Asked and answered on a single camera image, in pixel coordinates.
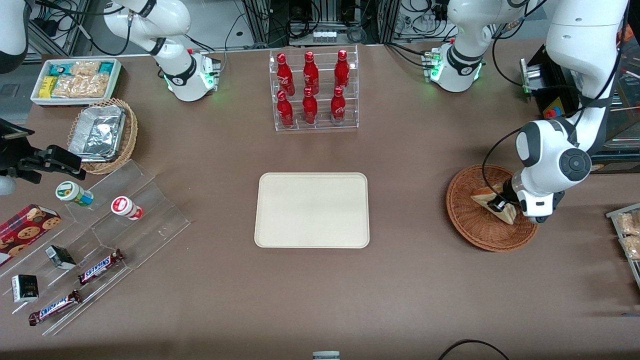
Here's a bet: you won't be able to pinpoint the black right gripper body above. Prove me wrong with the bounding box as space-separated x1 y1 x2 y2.
0 119 36 171

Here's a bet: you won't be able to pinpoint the triangular sandwich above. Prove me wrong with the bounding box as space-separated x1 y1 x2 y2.
470 184 518 226

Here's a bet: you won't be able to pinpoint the round brown wicker basket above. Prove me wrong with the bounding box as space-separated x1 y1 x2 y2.
446 164 541 252

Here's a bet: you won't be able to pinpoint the light wicker basket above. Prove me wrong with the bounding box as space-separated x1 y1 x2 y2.
67 98 139 176

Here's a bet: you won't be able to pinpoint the metal snack tray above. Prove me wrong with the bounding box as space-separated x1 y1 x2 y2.
605 202 640 291

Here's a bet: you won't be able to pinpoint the cream plastic tray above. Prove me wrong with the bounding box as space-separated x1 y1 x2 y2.
254 172 370 249

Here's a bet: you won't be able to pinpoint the green lid yogurt cup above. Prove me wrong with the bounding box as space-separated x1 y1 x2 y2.
55 181 95 208

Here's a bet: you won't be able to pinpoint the stacked aluminium foil trays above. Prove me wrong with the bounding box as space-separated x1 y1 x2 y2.
68 105 127 163

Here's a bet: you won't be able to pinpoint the white plastic snack bin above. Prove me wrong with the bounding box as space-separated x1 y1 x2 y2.
30 58 122 107

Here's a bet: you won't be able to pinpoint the red cookie box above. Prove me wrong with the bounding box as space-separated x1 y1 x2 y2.
0 203 62 267

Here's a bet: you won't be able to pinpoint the large rice cracker bag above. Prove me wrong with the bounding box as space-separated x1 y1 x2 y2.
51 74 109 99

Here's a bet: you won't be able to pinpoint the red lid yogurt cup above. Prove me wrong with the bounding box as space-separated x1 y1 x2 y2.
110 196 144 221

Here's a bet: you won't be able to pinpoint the clear cracker packet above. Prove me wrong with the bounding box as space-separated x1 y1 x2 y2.
619 235 640 261
616 212 640 236

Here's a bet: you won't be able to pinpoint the small black box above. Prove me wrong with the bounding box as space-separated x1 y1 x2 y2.
45 245 77 271

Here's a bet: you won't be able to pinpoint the small rice cracker bag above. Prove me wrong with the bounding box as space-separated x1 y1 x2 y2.
70 61 102 77

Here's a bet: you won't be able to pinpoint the clear acrylic stepped display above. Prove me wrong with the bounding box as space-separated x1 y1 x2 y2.
0 159 192 337

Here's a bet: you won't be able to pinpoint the snickers chocolate bar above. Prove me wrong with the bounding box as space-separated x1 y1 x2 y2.
28 289 82 327
77 249 125 286

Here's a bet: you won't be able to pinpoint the black and white box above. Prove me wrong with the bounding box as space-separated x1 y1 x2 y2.
11 274 40 304

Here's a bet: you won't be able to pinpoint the black sealing machine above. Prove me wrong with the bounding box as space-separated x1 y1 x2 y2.
520 44 640 174

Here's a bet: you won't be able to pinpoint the red cola bottle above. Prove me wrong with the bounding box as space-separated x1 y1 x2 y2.
302 87 319 125
330 86 347 125
276 90 295 128
334 49 351 91
276 53 295 96
303 51 320 95

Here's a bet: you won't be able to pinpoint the clear acrylic bottle rack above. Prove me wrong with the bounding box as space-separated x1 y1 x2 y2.
269 45 360 132

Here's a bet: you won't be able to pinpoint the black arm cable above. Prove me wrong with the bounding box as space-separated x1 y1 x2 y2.
481 0 632 202

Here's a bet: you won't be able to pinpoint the black floor cable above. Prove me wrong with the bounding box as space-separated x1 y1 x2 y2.
438 339 510 360

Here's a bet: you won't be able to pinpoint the aluminium frame stand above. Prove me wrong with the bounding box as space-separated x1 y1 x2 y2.
242 0 401 47

